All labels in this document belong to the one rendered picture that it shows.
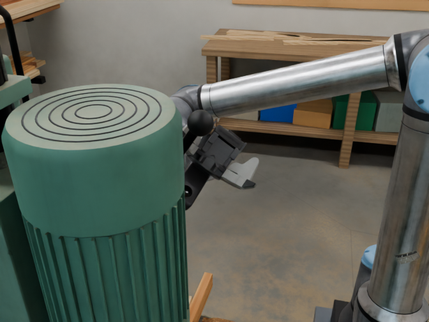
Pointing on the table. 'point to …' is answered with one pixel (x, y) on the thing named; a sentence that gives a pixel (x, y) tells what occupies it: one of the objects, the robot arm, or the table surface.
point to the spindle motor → (103, 202)
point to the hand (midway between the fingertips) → (214, 161)
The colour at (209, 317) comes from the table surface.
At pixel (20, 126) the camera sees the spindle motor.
